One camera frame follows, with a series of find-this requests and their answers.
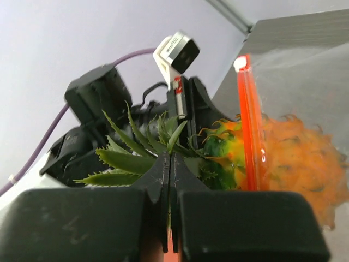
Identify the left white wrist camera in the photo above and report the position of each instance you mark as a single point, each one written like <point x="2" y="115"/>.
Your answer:
<point x="173" y="56"/>

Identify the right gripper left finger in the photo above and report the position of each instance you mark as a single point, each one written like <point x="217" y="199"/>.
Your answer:
<point x="91" y="223"/>

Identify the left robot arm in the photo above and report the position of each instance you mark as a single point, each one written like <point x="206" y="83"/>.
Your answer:
<point x="99" y="91"/>

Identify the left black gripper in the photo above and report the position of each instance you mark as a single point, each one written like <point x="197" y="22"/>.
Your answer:
<point x="187" y="100"/>

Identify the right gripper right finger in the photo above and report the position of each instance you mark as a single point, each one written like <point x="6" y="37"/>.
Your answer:
<point x="217" y="225"/>

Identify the clear zip top bag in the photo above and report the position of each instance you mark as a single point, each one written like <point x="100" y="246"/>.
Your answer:
<point x="309" y="82"/>

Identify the fake pineapple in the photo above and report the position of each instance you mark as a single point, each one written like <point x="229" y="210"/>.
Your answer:
<point x="218" y="158"/>

